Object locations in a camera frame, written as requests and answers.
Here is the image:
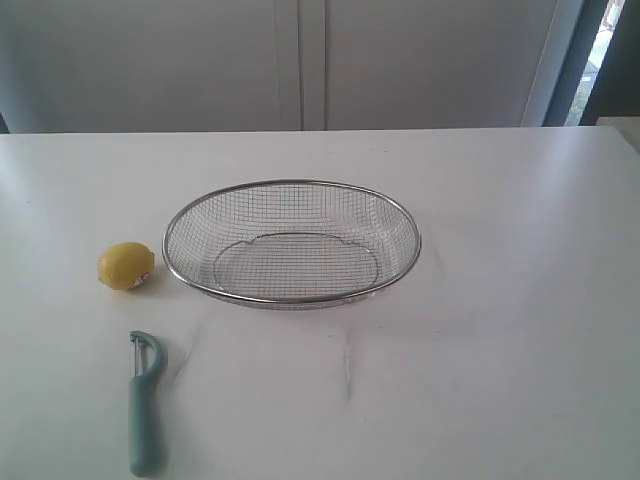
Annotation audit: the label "teal handled vegetable peeler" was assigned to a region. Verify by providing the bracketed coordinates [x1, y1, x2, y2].
[128, 330, 166, 478]

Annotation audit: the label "white cabinet doors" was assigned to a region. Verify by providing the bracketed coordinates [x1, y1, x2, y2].
[1, 1, 582, 133]

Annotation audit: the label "oval steel mesh basket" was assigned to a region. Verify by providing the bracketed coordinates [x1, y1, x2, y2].
[162, 179, 422, 310]

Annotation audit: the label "yellow lemon with sticker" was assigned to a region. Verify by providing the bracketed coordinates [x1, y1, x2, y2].
[97, 242, 155, 291]

